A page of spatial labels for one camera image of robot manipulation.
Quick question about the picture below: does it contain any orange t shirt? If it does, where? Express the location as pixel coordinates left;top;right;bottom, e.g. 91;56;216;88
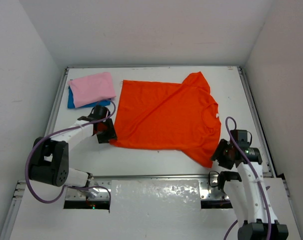
109;72;221;168

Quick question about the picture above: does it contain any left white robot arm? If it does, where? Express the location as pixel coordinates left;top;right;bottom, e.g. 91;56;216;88
27;105;117;188

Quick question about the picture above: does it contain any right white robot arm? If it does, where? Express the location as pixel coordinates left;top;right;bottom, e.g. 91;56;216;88
211;129;289;240

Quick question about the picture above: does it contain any folded pink t shirt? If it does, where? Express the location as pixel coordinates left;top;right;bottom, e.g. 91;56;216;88
67;72;117;108

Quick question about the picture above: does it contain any folded blue t shirt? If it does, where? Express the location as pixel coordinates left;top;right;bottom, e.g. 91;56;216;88
67;87;111;109

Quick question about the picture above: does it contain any white front cover board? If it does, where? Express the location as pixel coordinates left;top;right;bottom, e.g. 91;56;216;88
8;177;302;240

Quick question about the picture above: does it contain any black looped wire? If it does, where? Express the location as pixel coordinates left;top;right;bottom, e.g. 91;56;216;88
207;170;220;190

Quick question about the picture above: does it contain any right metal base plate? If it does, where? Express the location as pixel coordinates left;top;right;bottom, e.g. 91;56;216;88
199;178;230;201

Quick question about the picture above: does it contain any metal base plate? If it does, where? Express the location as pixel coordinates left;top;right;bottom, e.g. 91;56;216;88
199;178;230;201
65;182;111;201

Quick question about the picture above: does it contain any front aluminium frame rail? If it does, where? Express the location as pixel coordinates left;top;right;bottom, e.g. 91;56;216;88
93;173;209;180

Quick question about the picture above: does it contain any aluminium frame rail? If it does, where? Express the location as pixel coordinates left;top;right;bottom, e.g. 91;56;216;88
32;66;70;179
237;66;286;182
93;173;209;180

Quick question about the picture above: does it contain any right aluminium frame rail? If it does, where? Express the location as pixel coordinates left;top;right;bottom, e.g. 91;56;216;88
237;66;286;182

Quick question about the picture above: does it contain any left aluminium frame rail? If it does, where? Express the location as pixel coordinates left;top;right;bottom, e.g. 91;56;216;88
32;66;70;179

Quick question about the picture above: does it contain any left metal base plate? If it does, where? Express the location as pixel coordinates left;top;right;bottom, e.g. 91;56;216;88
65;182;111;201

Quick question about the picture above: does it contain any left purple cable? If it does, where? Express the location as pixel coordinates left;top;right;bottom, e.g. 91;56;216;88
24;98;117;206

